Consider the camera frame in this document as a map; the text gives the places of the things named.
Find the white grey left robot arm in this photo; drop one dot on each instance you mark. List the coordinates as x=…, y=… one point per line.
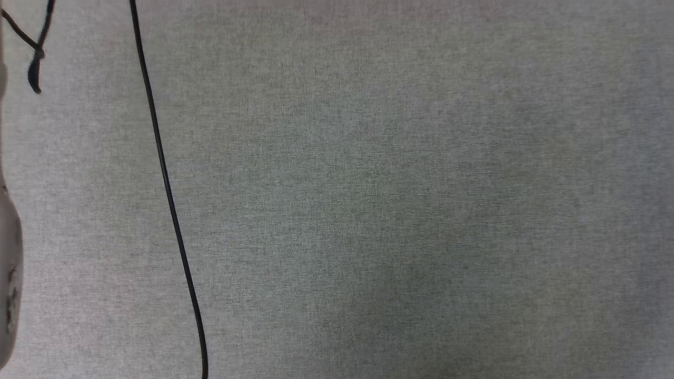
x=9, y=263

